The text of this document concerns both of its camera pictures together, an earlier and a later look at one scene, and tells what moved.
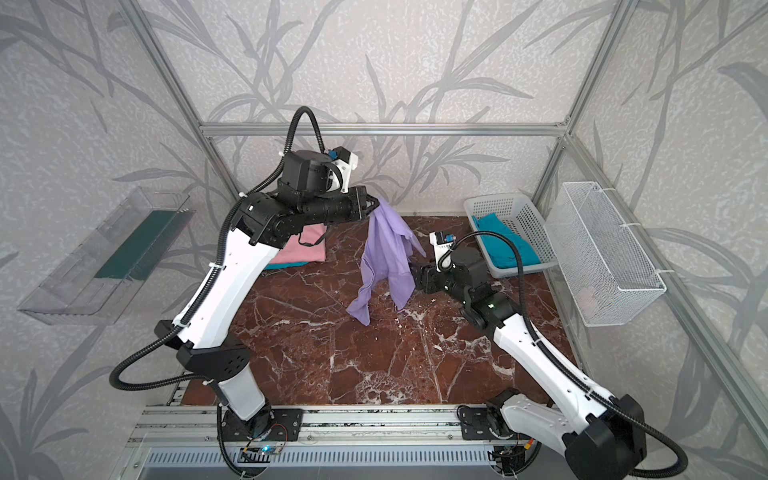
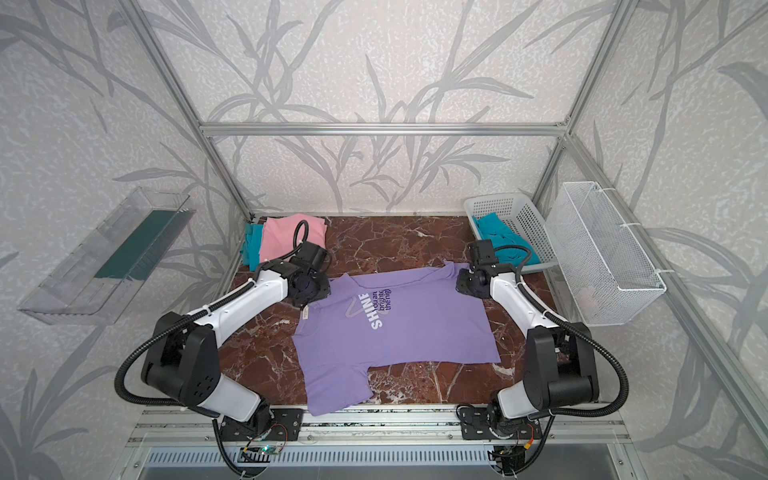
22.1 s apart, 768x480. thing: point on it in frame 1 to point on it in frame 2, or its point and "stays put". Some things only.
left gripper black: (362, 203) to (313, 294)
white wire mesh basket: (604, 274) stays put
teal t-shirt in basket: (500, 254) stays put
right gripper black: (426, 280) to (466, 285)
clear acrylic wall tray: (98, 285) stays put
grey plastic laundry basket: (516, 214) stays put
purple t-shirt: (391, 243) to (370, 320)
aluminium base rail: (322, 426) stays put
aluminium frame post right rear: (623, 13) stays put
